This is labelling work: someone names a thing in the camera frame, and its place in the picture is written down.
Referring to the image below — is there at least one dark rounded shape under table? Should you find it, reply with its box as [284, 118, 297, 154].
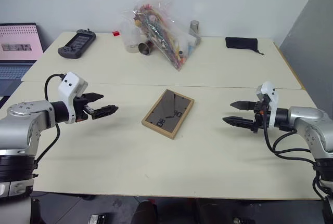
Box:
[130, 200, 158, 224]

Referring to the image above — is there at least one wooden framed wall clock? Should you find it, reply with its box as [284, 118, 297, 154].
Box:
[141, 88, 195, 140]

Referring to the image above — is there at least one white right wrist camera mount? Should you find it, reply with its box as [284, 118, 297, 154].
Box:
[255, 81, 279, 129]

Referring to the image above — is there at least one clear plastic bag of items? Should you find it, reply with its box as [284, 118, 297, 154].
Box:
[120, 0, 202, 73]

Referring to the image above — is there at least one black handheld game controller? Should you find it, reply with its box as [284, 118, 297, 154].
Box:
[57, 28, 96, 59]

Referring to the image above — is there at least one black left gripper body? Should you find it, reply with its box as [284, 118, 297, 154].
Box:
[73, 95, 96, 123]

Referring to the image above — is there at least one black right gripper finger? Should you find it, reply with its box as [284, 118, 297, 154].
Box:
[229, 100, 257, 111]
[222, 116, 255, 131]

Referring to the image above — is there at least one dark metal cup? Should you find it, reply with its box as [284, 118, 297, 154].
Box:
[137, 41, 154, 57]

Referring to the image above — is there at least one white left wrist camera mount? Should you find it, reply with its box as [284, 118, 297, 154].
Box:
[58, 72, 88, 125]

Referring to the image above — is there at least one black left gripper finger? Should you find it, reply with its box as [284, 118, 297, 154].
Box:
[83, 92, 105, 105]
[91, 103, 119, 120]

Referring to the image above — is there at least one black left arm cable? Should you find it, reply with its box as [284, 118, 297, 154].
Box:
[33, 73, 66, 165]

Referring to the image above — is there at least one laptop with pink screen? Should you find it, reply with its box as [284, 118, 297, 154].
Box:
[0, 22, 45, 97]

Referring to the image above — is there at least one black fabric pouch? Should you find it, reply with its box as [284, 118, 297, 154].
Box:
[225, 36, 265, 56]

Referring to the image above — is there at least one silver metal cylinder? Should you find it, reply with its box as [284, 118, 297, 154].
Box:
[189, 20, 200, 36]

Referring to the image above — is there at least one clear plastic cup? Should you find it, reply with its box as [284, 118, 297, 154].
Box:
[121, 21, 140, 53]

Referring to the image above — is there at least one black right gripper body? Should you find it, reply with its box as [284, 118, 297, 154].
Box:
[250, 99, 271, 134]

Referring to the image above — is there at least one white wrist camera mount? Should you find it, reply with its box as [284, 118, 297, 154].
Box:
[58, 72, 88, 125]
[255, 81, 279, 129]

